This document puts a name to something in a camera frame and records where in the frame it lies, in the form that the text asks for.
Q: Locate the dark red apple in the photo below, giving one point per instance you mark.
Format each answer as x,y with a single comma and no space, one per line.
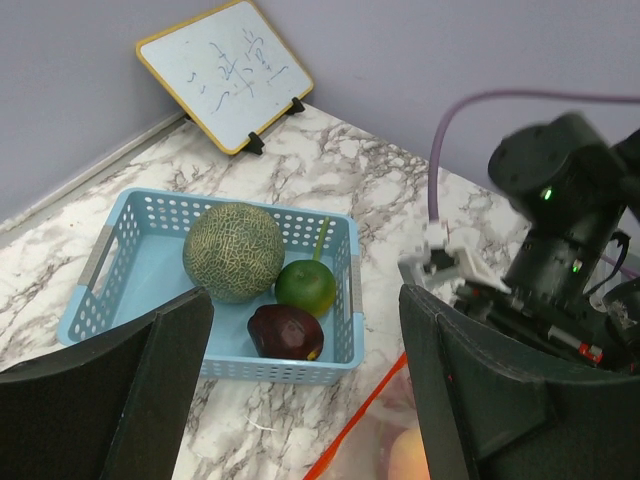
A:
285,332

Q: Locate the clear zip bag orange zipper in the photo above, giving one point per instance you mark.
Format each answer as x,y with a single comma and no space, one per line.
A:
361,450

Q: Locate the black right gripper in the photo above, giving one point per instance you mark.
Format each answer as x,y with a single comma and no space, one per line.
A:
577,332

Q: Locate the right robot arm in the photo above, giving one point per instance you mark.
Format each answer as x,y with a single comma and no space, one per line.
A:
573,188

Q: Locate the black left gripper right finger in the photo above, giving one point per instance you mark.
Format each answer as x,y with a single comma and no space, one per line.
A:
490,407

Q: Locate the yellow green citrus fruit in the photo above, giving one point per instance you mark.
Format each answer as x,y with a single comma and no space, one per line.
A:
308,284

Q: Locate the small whiteboard with stand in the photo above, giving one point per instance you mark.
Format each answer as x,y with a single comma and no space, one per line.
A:
230,72

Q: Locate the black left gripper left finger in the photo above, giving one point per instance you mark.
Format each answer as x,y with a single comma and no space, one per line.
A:
113,406

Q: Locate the green netted melon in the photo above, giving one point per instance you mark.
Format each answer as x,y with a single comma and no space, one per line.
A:
235,250

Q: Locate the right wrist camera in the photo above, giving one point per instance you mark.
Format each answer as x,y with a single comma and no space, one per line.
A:
441,259

